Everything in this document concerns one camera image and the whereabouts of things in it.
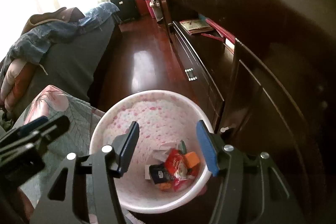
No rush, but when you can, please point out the red container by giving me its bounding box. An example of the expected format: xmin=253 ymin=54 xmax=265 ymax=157
xmin=135 ymin=0 xmax=149 ymax=16

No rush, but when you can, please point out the pink folded quilt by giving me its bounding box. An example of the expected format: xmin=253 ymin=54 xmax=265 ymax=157
xmin=0 ymin=59 xmax=40 ymax=111

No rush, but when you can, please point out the red folder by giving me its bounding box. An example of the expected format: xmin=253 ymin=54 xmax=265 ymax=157
xmin=201 ymin=18 xmax=235 ymax=43

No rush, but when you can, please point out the red snack packet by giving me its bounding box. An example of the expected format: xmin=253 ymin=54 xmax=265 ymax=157
xmin=165 ymin=148 xmax=189 ymax=174

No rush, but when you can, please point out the book in dresser shelf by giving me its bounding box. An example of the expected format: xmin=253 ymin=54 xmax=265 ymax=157
xmin=180 ymin=19 xmax=214 ymax=35

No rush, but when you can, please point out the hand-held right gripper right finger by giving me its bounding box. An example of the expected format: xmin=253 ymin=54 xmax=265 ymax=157
xmin=196 ymin=119 xmax=306 ymax=224

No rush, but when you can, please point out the pink flowered waste bin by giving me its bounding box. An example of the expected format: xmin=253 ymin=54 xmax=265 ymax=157
xmin=89 ymin=90 xmax=212 ymax=210

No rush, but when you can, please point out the table with floral cloth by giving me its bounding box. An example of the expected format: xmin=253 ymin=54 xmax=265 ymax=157
xmin=13 ymin=85 xmax=105 ymax=224

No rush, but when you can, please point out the dark blue snack wrapper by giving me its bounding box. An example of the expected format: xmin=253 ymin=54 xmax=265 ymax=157
xmin=149 ymin=164 xmax=175 ymax=184

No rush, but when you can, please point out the small orange box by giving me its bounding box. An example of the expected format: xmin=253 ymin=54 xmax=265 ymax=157
xmin=184 ymin=151 xmax=200 ymax=169

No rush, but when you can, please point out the bed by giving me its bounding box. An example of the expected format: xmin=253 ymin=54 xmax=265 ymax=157
xmin=0 ymin=2 xmax=122 ymax=119

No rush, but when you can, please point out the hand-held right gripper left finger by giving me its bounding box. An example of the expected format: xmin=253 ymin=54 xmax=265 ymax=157
xmin=30 ymin=120 xmax=141 ymax=224

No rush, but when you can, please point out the blue patterned duvet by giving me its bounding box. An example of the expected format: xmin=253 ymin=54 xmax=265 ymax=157
xmin=0 ymin=2 xmax=121 ymax=77

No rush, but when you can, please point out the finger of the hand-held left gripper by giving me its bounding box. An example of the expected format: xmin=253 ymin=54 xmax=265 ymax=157
xmin=25 ymin=115 xmax=70 ymax=159
xmin=0 ymin=116 xmax=50 ymax=147

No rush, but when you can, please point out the dark wooden dresser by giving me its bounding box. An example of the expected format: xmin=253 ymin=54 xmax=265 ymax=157
xmin=155 ymin=0 xmax=336 ymax=224

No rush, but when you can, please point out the black suitcase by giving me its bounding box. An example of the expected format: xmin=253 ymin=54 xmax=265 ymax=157
xmin=110 ymin=0 xmax=141 ymax=22

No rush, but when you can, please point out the brown quilt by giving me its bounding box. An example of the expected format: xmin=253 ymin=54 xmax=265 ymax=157
xmin=21 ymin=7 xmax=86 ymax=35

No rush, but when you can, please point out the clear storage box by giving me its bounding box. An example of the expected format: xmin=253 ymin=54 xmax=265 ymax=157
xmin=146 ymin=0 xmax=161 ymax=20

